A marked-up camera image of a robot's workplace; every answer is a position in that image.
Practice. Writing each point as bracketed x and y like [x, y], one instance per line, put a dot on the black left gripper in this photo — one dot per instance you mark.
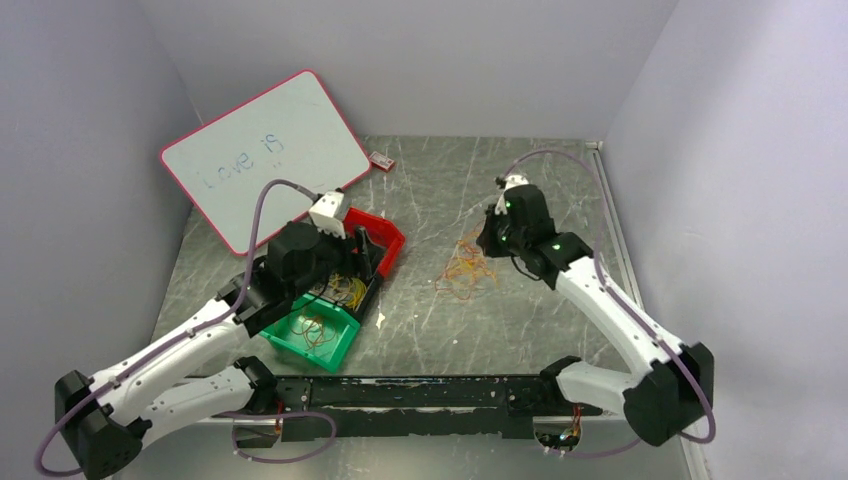
[354, 264]

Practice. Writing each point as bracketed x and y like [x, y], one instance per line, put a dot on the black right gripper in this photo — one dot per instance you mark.
[486, 239]

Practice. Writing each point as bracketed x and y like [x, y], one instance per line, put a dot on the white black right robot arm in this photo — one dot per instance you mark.
[668, 384]

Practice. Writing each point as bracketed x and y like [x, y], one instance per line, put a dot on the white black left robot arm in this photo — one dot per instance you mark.
[107, 418]

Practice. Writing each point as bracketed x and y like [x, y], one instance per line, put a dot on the black plastic bin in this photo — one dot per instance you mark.
[353, 295]

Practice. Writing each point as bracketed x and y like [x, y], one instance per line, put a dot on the red plastic bin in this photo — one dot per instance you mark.
[381, 232]

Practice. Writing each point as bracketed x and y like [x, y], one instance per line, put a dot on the green plastic bin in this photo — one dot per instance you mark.
[316, 332]

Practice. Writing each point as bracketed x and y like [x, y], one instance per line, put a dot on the small red white box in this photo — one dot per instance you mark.
[381, 161]

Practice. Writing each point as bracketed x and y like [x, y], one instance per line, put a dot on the pink framed whiteboard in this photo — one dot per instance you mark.
[292, 131]

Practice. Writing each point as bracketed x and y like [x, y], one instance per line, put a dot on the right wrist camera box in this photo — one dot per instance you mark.
[508, 182]

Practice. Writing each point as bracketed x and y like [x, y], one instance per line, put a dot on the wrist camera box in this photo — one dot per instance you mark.
[327, 214]
[508, 182]

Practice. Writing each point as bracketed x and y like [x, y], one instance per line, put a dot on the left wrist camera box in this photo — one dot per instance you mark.
[327, 214]

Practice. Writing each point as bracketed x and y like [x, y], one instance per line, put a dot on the aluminium table edge rail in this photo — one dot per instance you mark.
[630, 284]

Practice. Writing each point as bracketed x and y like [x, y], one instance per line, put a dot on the black base frame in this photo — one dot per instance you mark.
[509, 405]

